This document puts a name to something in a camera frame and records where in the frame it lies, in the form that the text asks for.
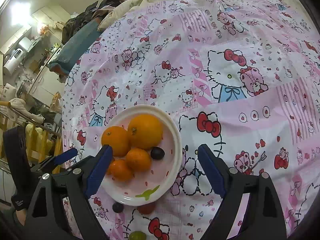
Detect pink cartoon printed bed sheet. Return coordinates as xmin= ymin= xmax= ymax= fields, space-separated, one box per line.
xmin=60 ymin=0 xmax=320 ymax=240

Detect yellow wooden rack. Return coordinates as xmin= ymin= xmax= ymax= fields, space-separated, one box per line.
xmin=0 ymin=105 xmax=62 ymax=170

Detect white water heater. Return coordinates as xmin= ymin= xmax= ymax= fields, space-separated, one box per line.
xmin=2 ymin=47 xmax=25 ymax=74

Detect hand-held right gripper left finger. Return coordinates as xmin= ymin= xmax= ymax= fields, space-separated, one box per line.
xmin=25 ymin=145 xmax=114 ymax=240

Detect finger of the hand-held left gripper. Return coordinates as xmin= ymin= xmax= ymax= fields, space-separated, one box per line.
xmin=31 ymin=148 xmax=78 ymax=173

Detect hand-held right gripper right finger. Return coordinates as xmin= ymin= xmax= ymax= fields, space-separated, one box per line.
xmin=197 ymin=144 xmax=288 ymax=240

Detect green cherry tomato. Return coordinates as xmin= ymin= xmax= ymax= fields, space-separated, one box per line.
xmin=129 ymin=231 xmax=147 ymax=240

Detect white kitchen counter cabinet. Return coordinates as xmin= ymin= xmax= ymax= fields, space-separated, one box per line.
xmin=32 ymin=67 xmax=65 ymax=100

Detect ceiling light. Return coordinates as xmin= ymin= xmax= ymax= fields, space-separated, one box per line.
xmin=10 ymin=2 xmax=33 ymax=24

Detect large orange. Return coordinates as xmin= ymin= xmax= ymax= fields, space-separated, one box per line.
xmin=127 ymin=114 xmax=163 ymax=150

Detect small orange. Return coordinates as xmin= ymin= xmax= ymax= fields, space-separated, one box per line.
xmin=106 ymin=159 xmax=134 ymax=182
xmin=125 ymin=148 xmax=152 ymax=172

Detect pink strawberry print plate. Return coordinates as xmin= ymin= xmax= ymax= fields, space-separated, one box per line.
xmin=100 ymin=104 xmax=182 ymax=207

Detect pile of clothes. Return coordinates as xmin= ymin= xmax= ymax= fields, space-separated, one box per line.
xmin=61 ymin=0 xmax=130 ymax=43

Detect range hood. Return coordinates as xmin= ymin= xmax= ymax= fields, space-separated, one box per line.
xmin=19 ymin=36 xmax=38 ymax=53

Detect cream cloth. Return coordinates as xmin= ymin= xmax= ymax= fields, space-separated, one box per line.
xmin=10 ymin=97 xmax=44 ymax=123

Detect white wall cabinets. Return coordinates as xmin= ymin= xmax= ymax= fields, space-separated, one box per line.
xmin=0 ymin=26 xmax=33 ymax=53

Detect person's black trouser leg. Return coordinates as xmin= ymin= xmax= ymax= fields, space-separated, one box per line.
xmin=3 ymin=126 xmax=32 ymax=212

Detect medium orange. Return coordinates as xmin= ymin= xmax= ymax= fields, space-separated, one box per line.
xmin=101 ymin=126 xmax=130 ymax=157

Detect red cherry tomato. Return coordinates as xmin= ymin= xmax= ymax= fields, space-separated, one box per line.
xmin=137 ymin=202 xmax=157 ymax=215

